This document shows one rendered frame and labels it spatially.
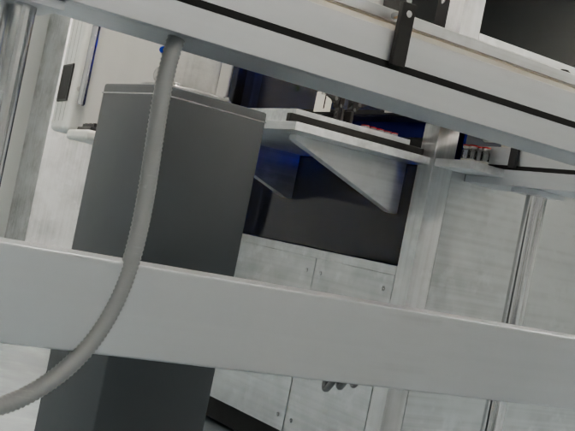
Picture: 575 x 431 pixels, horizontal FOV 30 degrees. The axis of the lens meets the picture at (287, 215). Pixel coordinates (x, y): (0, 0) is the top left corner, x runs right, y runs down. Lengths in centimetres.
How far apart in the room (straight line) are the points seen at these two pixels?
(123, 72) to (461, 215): 119
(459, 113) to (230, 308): 45
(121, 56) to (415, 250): 118
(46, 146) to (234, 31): 620
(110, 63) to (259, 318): 195
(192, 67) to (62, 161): 545
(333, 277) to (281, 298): 142
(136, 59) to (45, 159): 426
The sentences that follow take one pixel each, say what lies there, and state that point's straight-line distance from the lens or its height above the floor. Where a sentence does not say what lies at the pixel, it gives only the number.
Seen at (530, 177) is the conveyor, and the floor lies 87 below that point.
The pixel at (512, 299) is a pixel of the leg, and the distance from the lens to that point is 258.
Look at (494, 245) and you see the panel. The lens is 280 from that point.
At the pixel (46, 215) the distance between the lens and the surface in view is 759.
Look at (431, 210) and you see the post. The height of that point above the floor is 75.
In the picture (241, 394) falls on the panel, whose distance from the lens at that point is 321.
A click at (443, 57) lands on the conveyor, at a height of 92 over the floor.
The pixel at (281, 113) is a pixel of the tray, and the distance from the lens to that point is 254.
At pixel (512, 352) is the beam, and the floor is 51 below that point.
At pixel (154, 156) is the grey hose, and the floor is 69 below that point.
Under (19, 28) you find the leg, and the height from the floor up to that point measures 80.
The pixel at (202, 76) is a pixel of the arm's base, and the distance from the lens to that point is 219.
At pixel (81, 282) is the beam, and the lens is 134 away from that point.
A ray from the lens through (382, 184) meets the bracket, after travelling 268.
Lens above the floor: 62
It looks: 1 degrees up
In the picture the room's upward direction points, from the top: 11 degrees clockwise
